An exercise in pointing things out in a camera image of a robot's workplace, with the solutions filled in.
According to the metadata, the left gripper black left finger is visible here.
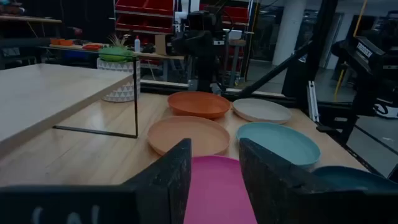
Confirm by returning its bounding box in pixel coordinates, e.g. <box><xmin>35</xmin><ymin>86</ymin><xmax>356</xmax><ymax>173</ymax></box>
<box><xmin>0</xmin><ymin>138</ymin><xmax>192</xmax><ymax>224</ymax></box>

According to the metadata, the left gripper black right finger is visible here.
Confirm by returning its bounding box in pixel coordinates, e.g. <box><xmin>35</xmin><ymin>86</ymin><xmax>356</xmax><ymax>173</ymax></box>
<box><xmin>238</xmin><ymin>138</ymin><xmax>398</xmax><ymax>224</ymax></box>

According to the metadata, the light blue plate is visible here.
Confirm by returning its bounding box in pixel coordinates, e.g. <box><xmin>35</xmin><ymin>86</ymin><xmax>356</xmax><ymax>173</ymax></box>
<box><xmin>236</xmin><ymin>121</ymin><xmax>322</xmax><ymax>170</ymax></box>

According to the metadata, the pink plate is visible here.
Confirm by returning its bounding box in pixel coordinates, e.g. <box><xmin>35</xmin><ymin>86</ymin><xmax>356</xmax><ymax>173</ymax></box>
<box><xmin>183</xmin><ymin>155</ymin><xmax>258</xmax><ymax>224</ymax></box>

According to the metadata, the dark orange plate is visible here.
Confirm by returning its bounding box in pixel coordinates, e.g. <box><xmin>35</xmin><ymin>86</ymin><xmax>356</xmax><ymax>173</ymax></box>
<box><xmin>167</xmin><ymin>90</ymin><xmax>231</xmax><ymax>119</ymax></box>

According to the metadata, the peach plate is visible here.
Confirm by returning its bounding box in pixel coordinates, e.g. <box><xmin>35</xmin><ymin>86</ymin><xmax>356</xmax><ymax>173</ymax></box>
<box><xmin>147</xmin><ymin>115</ymin><xmax>231</xmax><ymax>157</ymax></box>

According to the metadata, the dark teal plate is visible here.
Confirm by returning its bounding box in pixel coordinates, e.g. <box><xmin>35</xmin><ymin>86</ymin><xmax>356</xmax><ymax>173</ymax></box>
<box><xmin>312</xmin><ymin>166</ymin><xmax>398</xmax><ymax>192</ymax></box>

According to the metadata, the wooden shelf with black legs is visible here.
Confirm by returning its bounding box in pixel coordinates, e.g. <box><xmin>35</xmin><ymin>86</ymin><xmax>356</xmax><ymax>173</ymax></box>
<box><xmin>0</xmin><ymin>57</ymin><xmax>140</xmax><ymax>159</ymax></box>

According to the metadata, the cardboard box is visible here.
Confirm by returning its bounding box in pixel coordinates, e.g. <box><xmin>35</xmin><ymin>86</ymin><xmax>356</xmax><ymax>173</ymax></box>
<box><xmin>154</xmin><ymin>34</ymin><xmax>168</xmax><ymax>56</ymax></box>

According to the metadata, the wooden workbench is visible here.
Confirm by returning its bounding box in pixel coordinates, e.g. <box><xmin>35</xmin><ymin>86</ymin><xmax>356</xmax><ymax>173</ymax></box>
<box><xmin>37</xmin><ymin>43</ymin><xmax>186</xmax><ymax>82</ymax></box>

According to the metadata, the red storage bin rack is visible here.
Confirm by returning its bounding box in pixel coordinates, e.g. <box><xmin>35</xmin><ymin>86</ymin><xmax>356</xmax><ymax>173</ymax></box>
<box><xmin>114</xmin><ymin>0</ymin><xmax>175</xmax><ymax>35</ymax></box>

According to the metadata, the green plant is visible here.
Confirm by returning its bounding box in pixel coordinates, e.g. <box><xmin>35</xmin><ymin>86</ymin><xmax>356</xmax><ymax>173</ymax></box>
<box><xmin>98</xmin><ymin>34</ymin><xmax>136</xmax><ymax>63</ymax></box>

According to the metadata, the white triangle-patterned plant pot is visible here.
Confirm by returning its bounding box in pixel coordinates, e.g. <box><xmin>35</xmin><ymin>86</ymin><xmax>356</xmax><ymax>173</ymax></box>
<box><xmin>96</xmin><ymin>57</ymin><xmax>141</xmax><ymax>103</ymax></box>

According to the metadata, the white round pillar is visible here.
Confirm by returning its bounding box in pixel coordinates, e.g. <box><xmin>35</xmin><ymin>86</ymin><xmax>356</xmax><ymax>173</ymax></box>
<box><xmin>272</xmin><ymin>0</ymin><xmax>308</xmax><ymax>66</ymax></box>

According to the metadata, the orange bowl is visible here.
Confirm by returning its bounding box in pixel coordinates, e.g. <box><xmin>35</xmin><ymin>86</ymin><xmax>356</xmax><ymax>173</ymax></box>
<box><xmin>50</xmin><ymin>38</ymin><xmax>75</xmax><ymax>47</ymax></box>

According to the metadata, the black Trossen-labelled machine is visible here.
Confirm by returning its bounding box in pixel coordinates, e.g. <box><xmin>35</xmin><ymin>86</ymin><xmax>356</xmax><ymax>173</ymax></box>
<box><xmin>331</xmin><ymin>11</ymin><xmax>398</xmax><ymax>119</ymax></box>

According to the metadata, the yellow pole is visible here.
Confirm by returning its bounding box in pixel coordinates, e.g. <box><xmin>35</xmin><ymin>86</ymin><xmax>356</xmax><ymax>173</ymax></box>
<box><xmin>353</xmin><ymin>0</ymin><xmax>368</xmax><ymax>38</ymax></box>

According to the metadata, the silver frame bracket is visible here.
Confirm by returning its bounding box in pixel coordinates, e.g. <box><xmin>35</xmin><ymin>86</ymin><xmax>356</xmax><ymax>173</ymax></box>
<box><xmin>307</xmin><ymin>80</ymin><xmax>320</xmax><ymax>123</ymax></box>

